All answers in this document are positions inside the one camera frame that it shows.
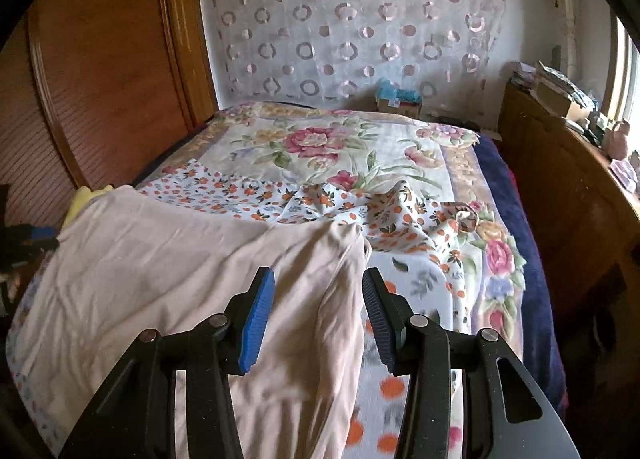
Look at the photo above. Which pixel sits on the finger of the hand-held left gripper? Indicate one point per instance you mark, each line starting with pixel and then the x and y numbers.
pixel 40 239

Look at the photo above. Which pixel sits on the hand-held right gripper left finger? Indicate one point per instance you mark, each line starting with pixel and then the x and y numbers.
pixel 257 319

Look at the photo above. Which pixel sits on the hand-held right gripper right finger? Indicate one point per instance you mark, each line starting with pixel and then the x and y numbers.
pixel 382 324

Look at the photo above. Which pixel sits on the beige printed t-shirt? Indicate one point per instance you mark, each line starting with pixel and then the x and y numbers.
pixel 150 264

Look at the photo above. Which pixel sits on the yellow plush toy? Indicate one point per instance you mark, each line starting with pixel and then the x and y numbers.
pixel 82 199

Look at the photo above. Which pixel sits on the dark blue blanket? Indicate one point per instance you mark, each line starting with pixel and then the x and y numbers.
pixel 530 249

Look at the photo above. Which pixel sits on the floral blanket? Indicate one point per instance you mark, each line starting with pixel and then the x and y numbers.
pixel 310 139

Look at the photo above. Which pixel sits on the wooden wardrobe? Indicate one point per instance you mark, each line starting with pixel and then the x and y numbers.
pixel 110 39

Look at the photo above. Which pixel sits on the cardboard box with blue bags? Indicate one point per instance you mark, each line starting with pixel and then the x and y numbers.
pixel 397 99

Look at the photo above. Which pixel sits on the wooden cabinet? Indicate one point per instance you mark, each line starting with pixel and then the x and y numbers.
pixel 565 179

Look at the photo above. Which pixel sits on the pink white pouch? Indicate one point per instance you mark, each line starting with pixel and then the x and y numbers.
pixel 625 174

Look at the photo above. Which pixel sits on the pile of papers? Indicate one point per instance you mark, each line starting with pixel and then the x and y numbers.
pixel 522 75

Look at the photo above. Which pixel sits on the open cardboard box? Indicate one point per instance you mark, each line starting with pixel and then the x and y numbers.
pixel 562 101

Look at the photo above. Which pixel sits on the pink figurine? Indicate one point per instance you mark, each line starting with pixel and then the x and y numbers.
pixel 620 141

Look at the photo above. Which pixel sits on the window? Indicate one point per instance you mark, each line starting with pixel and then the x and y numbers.
pixel 627 74

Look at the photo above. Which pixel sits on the pale window curtain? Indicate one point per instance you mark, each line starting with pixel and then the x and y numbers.
pixel 565 4

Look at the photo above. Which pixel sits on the circle patterned wall curtain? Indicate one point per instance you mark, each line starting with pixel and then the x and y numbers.
pixel 350 14

